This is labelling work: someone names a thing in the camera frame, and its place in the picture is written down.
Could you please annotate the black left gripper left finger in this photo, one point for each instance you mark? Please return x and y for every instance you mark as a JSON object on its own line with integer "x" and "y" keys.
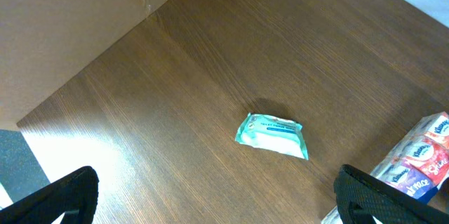
{"x": 73, "y": 197}

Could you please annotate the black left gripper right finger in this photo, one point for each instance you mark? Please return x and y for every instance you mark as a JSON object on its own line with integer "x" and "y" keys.
{"x": 361, "y": 198}

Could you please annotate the colourful Kleenex tissue pack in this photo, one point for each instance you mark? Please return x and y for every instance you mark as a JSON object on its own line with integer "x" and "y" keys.
{"x": 417, "y": 165}

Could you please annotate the teal wet wipes packet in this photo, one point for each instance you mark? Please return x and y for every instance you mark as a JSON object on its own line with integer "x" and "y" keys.
{"x": 272, "y": 133}

